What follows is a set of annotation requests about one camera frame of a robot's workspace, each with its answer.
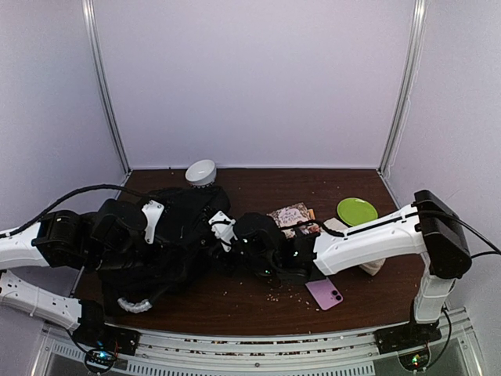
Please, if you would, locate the left aluminium frame post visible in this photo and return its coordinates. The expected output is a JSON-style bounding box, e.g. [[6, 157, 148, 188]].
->
[[81, 0, 132, 175]]

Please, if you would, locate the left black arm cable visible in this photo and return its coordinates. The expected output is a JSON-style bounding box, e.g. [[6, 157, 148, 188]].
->
[[7, 183, 150, 236]]

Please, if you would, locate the right aluminium frame post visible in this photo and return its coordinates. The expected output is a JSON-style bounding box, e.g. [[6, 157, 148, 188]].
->
[[379, 0, 428, 178]]

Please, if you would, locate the aluminium frame post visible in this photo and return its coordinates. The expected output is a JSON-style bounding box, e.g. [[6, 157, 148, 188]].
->
[[81, 0, 132, 175], [379, 0, 428, 178]]

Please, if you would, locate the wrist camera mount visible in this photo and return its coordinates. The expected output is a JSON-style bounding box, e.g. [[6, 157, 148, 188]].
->
[[208, 211, 237, 252], [142, 201, 164, 244]]

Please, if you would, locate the front aluminium rail base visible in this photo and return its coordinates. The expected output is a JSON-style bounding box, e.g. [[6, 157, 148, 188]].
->
[[31, 309, 486, 376]]

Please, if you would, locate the illustrated paperback book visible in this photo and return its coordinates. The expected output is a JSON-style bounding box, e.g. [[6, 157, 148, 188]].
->
[[268, 202, 320, 239]]

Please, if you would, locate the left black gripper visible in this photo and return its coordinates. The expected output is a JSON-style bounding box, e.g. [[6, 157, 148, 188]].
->
[[88, 233, 178, 278]]

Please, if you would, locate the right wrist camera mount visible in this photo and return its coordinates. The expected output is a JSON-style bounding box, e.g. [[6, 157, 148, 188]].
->
[[208, 211, 237, 252]]

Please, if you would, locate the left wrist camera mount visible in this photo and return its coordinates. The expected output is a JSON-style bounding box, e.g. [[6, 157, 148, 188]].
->
[[142, 201, 164, 244]]

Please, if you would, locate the green round plate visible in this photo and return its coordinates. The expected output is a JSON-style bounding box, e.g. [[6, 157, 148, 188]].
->
[[337, 197, 379, 226]]

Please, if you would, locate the cream fabric pencil pouch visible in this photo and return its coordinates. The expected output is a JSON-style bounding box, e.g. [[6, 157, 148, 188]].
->
[[324, 218, 386, 277]]

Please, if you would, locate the pink smartphone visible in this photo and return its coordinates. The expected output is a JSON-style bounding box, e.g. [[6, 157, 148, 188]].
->
[[305, 277, 344, 311]]

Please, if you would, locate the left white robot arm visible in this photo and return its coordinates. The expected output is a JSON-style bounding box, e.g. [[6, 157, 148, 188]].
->
[[1, 199, 164, 348]]

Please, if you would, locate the white patterned ceramic bowl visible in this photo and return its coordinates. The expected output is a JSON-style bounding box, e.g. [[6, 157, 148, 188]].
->
[[185, 159, 217, 188]]

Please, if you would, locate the black student backpack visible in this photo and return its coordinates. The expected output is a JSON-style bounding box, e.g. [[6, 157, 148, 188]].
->
[[98, 186, 231, 316]]

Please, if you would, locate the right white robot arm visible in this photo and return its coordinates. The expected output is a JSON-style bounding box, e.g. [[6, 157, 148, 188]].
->
[[208, 190, 472, 346]]

